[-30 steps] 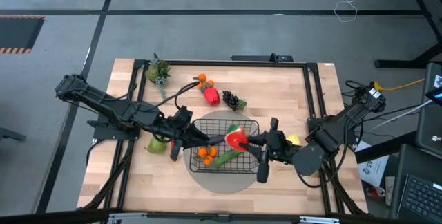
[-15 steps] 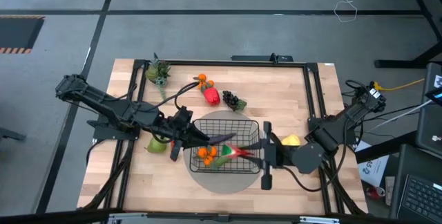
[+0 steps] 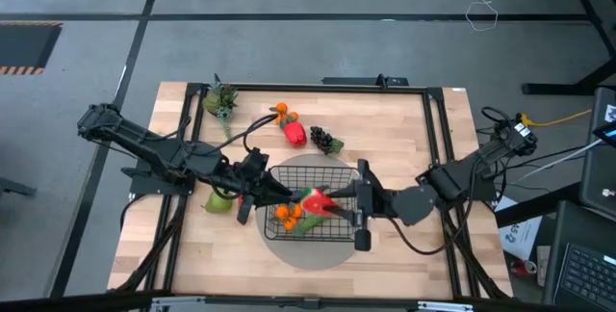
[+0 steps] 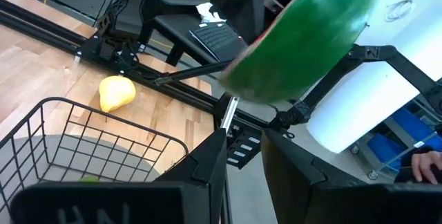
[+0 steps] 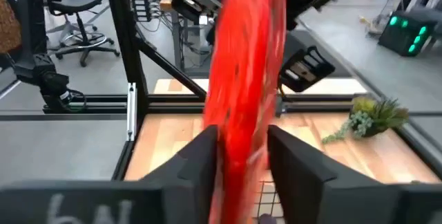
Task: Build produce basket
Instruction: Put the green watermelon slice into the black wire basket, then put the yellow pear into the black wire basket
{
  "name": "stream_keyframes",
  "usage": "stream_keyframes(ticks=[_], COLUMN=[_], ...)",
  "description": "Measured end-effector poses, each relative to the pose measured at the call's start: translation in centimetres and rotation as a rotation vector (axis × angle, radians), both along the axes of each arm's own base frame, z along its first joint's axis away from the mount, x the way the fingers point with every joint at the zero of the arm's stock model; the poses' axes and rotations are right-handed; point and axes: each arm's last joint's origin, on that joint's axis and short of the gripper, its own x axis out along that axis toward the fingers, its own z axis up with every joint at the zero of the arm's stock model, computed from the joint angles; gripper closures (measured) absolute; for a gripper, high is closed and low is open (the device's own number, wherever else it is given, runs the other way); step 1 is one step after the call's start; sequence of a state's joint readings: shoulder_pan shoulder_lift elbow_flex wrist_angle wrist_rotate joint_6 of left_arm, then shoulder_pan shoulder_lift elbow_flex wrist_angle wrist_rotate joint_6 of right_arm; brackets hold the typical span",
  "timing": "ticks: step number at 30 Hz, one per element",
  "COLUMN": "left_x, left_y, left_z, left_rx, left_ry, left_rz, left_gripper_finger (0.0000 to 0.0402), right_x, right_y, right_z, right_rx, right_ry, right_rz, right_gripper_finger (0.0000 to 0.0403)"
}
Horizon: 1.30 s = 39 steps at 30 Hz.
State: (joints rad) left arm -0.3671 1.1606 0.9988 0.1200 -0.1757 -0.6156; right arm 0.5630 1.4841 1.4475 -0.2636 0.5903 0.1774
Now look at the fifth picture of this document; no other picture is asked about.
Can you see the black box green lights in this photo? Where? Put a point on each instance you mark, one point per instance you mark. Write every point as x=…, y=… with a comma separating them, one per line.
x=404, y=34

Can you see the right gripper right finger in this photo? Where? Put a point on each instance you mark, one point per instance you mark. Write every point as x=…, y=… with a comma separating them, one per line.
x=297, y=182

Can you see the potted succulent plant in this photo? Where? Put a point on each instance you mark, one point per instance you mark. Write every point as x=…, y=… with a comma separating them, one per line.
x=373, y=117

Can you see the black office chair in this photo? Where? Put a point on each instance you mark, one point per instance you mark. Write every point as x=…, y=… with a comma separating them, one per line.
x=76, y=6

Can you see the brown speckled panel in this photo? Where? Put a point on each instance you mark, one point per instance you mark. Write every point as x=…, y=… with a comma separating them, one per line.
x=8, y=23

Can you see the red watermelon slice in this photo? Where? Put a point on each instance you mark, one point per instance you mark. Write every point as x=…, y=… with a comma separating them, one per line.
x=245, y=79

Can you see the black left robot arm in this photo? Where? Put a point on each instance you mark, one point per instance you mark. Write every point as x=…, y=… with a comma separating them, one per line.
x=45, y=75

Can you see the black aluminium table frame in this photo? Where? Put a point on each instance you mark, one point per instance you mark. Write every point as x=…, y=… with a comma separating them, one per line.
x=136, y=61

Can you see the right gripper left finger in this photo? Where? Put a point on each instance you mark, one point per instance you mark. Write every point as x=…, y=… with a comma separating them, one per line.
x=193, y=182

